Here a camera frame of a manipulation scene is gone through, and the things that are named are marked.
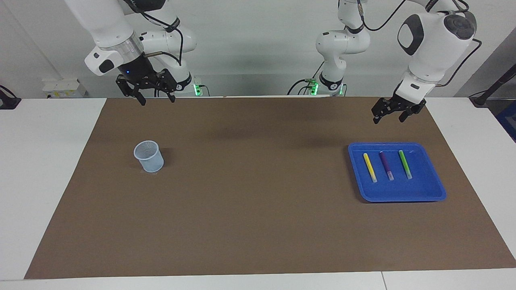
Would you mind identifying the green pen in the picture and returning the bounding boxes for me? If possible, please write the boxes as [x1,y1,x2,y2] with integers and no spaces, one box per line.
[398,150,413,180]

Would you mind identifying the yellow pen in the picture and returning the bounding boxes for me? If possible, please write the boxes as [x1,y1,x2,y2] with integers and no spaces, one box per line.
[363,153,378,183]

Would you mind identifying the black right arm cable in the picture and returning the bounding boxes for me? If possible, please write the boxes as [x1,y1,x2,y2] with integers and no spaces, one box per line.
[125,0,184,67]

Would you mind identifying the light blue mesh cup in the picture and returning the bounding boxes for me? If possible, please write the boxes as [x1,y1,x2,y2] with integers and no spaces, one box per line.
[133,140,164,173]

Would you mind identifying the white box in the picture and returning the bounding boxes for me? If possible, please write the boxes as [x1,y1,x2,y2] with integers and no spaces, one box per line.
[42,78,87,99]

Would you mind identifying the blue plastic tray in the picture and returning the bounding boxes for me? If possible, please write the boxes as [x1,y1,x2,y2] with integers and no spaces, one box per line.
[347,142,447,203]

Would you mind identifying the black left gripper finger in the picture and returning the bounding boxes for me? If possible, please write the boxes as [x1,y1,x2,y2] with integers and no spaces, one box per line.
[371,98,394,124]
[399,102,427,123]

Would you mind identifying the blue object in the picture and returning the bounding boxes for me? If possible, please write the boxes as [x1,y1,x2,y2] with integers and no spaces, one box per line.
[497,101,516,142]

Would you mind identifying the black clamp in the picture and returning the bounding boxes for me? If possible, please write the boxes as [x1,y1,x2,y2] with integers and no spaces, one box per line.
[0,85,21,110]

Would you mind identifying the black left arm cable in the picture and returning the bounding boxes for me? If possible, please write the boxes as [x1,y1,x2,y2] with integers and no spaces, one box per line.
[357,0,482,87]

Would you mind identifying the purple pen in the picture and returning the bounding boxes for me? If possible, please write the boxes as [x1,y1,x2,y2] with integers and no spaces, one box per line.
[379,151,395,181]

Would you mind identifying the black stand pole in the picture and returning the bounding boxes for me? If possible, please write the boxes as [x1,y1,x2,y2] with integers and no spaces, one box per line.
[469,64,516,108]

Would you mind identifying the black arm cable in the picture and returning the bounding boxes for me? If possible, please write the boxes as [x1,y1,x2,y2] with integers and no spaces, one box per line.
[125,0,184,67]
[357,0,482,87]

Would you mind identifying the black left base cable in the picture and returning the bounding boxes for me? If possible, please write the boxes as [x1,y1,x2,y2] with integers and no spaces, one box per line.
[287,60,325,96]

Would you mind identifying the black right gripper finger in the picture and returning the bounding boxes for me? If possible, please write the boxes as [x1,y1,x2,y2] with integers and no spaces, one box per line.
[157,69,178,103]
[116,75,146,106]

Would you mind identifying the brown table mat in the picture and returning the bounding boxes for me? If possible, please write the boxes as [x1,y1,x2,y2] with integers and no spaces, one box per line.
[24,96,516,280]

